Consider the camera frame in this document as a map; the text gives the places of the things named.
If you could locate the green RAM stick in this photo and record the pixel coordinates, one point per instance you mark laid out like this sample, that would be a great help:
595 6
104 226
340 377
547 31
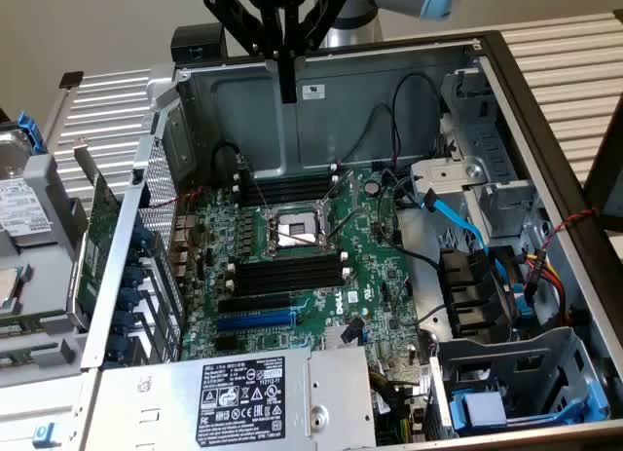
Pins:
29 319

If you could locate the white case sticker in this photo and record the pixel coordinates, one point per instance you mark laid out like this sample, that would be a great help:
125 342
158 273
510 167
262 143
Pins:
313 91

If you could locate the open silver PC case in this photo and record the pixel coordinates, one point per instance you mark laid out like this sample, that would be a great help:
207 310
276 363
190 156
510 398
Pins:
365 81

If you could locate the silver socket cover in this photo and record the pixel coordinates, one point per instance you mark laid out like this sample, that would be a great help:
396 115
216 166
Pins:
340 185

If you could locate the thin steel locking lever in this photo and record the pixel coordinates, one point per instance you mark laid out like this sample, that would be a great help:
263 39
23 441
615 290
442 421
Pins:
343 225
258 190

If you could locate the round coin battery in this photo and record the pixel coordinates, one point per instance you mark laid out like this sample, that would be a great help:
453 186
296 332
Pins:
373 186

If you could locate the silver CPU socket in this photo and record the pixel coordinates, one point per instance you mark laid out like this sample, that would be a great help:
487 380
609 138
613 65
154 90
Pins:
294 227

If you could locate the black table end cap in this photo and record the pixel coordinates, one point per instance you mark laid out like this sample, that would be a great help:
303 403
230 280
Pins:
71 79

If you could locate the blue card retention clip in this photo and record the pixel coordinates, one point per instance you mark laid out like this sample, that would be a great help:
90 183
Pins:
118 346
133 256
142 236
129 298
132 276
125 320

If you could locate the green motherboard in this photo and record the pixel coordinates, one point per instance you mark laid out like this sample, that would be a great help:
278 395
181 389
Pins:
375 275

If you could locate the silver optical drive cage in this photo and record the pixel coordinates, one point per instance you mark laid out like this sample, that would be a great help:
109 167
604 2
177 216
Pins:
501 207

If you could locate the green graphics card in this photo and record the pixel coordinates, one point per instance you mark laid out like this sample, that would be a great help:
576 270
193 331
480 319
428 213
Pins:
97 236

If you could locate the long black expansion slot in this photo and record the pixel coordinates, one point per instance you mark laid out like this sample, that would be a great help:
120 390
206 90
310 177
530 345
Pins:
253 303

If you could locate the blue expansion slot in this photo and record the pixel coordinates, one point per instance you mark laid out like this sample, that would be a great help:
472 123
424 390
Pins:
253 321

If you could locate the black case fan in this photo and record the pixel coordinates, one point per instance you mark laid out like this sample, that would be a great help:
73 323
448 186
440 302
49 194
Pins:
462 285

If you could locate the silver chipset heatsink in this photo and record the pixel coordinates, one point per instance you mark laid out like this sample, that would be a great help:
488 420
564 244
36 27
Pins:
331 338

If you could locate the silver hard disk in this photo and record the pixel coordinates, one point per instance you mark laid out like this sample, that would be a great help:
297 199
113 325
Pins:
19 207

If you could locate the short black expansion slot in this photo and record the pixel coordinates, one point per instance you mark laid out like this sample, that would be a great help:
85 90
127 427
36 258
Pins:
228 343

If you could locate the grey parts rack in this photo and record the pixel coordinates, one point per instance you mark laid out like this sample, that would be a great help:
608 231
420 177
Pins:
44 285

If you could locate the black power supply label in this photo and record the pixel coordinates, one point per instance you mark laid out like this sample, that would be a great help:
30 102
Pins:
241 402

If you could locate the silver CPU chip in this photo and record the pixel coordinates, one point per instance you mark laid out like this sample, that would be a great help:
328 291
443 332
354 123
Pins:
7 290

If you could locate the silver disk bay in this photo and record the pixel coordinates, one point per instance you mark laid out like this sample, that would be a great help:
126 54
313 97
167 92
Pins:
511 353

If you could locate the silver power supply unit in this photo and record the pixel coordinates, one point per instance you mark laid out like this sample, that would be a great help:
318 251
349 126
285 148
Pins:
160 412

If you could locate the blue disk caddy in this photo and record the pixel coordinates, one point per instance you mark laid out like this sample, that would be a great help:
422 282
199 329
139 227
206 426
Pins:
482 407

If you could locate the blue case latch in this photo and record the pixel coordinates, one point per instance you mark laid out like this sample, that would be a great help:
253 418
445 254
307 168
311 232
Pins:
44 434

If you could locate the black box bracket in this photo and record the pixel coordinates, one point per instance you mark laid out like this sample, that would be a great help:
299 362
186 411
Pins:
194 39

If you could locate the blue disk bracket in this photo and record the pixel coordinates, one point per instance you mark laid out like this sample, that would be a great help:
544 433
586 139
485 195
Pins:
29 129

